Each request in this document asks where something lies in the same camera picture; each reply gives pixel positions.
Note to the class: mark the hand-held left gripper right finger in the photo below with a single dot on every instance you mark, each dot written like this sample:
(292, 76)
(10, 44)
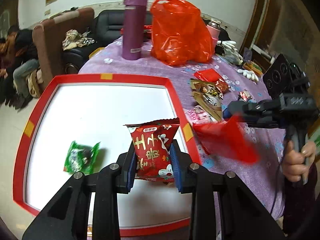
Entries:
(176, 170)

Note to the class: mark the yellow packet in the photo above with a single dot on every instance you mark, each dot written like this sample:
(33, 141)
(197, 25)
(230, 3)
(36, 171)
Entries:
(96, 52)

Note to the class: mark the green white carton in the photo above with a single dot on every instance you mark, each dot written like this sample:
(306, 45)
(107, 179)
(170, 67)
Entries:
(315, 142)

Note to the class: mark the small red snack packet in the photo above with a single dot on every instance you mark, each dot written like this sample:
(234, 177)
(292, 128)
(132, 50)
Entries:
(207, 75)

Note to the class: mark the pile of clothes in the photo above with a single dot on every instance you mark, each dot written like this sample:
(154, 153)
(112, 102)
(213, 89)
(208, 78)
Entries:
(75, 40)

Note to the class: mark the pink bottle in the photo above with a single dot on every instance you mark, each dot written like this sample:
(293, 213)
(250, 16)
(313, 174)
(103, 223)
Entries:
(213, 31)

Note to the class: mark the dark wooden cabinet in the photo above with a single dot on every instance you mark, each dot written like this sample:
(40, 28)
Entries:
(287, 17)

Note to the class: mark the person's right forearm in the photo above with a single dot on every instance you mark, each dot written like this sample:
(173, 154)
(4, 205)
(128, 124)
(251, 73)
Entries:
(297, 205)

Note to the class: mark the green snack packet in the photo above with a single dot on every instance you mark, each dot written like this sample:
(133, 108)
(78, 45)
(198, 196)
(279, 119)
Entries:
(80, 157)

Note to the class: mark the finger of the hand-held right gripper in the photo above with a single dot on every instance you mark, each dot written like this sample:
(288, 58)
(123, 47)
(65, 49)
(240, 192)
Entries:
(262, 121)
(257, 107)

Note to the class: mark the red white snack packet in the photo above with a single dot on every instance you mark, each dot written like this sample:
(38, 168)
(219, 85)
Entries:
(222, 85)

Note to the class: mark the red rimmed white box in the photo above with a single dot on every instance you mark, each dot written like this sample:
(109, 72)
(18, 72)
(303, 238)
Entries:
(100, 110)

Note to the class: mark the brown armchair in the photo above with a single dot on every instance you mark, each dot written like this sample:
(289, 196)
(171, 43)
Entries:
(52, 37)

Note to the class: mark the red rabbit print snack packet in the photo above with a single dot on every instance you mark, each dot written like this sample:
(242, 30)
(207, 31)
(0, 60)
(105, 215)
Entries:
(150, 150)

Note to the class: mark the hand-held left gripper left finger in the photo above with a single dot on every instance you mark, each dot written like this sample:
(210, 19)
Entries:
(131, 171)

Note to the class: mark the black leather sofa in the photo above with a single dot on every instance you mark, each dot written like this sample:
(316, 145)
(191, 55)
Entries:
(110, 20)

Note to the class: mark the red plastic bag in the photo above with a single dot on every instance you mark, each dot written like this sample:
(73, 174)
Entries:
(180, 32)

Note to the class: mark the orange packets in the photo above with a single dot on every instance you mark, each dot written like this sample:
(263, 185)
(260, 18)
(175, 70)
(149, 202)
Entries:
(253, 67)

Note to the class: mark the small wrapped candy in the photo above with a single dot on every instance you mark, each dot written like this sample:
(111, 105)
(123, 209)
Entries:
(244, 96)

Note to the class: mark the plain red snack packet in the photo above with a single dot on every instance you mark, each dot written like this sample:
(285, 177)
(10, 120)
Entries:
(225, 140)

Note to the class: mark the white glove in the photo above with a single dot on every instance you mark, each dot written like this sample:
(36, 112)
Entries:
(248, 74)
(226, 45)

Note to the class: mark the pink snack packet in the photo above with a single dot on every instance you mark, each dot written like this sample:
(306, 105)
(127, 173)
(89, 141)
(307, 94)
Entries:
(198, 115)

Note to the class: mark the purple thermos bottle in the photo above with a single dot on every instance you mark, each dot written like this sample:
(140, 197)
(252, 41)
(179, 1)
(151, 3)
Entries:
(133, 30)

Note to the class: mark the person's right hand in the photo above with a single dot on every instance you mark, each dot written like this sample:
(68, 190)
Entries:
(295, 165)

